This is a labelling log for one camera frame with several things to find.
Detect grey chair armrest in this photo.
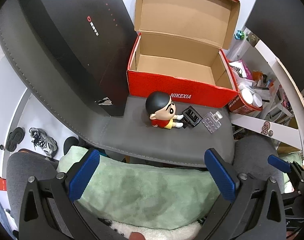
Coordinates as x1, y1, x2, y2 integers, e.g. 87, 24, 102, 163
6, 152, 67, 240
233, 134, 285, 193

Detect pile of small colourful packets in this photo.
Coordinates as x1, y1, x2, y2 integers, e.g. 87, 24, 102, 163
249, 70, 292, 120

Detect small framed card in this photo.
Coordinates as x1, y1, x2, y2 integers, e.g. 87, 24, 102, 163
246, 32, 259, 47

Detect black slipper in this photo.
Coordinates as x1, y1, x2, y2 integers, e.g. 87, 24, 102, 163
5, 127, 25, 152

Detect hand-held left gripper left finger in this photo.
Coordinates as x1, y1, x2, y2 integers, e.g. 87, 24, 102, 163
18, 148, 127, 240

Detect white shelf frame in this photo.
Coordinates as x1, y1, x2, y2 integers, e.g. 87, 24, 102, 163
231, 30, 304, 153

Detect cartoon sticker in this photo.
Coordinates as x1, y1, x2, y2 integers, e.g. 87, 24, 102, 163
261, 121, 274, 137

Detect red round tin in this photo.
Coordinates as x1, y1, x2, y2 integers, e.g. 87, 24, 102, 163
227, 90, 264, 114

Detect white fuzzy spotted blanket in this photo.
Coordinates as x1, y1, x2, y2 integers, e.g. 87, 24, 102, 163
98, 216, 206, 240

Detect small black plastic holder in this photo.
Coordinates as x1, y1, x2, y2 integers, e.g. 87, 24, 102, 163
181, 107, 202, 128

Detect white round lids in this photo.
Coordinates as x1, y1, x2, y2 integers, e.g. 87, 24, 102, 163
241, 89, 262, 107

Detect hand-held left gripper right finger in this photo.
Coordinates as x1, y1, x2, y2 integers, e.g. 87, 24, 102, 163
189, 148, 286, 240

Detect cartoon boy figurine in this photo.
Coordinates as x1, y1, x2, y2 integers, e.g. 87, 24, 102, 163
145, 91, 185, 130

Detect black shoe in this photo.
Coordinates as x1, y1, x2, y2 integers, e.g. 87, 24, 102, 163
63, 136, 79, 155

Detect green fleece blanket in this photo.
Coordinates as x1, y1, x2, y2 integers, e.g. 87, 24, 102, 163
58, 146, 221, 230

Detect black monitor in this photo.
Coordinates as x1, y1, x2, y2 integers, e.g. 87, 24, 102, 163
244, 0, 304, 98

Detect large black cardboard box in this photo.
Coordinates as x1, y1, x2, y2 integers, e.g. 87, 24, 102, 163
16, 0, 137, 117

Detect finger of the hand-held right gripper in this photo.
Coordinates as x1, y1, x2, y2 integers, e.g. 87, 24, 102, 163
268, 154, 304, 198

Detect grey leather desk mat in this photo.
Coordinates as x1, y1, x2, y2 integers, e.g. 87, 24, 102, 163
0, 0, 236, 168

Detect red cardboard shoebox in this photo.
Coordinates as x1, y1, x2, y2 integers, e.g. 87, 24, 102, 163
126, 0, 241, 108

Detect grey and white sneaker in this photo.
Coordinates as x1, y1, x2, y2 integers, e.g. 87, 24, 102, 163
29, 128, 58, 158

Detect pink packet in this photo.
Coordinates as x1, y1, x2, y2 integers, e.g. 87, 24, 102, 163
229, 59, 250, 79

